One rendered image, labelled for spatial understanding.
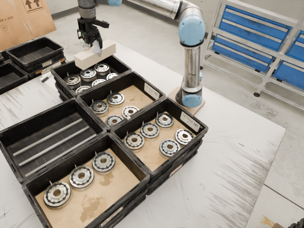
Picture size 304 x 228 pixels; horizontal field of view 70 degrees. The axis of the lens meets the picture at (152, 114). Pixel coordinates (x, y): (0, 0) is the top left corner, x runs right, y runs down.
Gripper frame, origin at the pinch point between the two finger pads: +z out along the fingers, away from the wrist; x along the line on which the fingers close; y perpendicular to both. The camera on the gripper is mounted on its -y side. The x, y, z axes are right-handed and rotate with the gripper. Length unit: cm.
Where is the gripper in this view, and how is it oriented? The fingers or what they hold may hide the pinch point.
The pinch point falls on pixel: (96, 51)
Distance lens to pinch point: 125.1
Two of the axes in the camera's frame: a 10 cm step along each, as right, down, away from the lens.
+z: -0.9, 6.8, 7.3
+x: 7.9, 4.9, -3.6
